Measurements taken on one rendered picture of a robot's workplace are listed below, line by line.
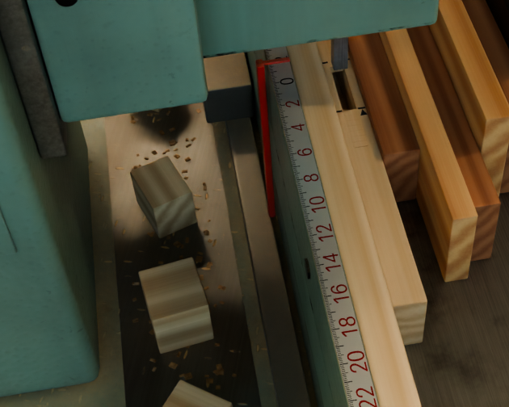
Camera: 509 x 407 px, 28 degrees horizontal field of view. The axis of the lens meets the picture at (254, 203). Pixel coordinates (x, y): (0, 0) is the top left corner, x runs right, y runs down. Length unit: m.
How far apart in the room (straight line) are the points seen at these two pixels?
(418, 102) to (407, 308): 0.13
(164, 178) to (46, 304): 0.17
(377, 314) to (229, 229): 0.25
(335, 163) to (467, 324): 0.12
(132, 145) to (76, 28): 0.31
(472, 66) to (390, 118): 0.06
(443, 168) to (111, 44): 0.19
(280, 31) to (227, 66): 0.23
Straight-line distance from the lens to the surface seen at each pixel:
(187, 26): 0.51
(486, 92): 0.59
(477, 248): 0.59
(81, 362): 0.66
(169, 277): 0.67
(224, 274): 0.72
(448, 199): 0.55
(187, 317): 0.66
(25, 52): 0.51
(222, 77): 0.78
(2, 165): 0.51
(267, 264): 0.70
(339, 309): 0.51
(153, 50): 0.52
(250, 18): 0.56
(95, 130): 0.83
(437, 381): 0.55
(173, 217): 0.73
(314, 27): 0.57
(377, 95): 0.62
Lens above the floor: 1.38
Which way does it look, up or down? 49 degrees down
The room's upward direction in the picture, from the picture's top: 6 degrees counter-clockwise
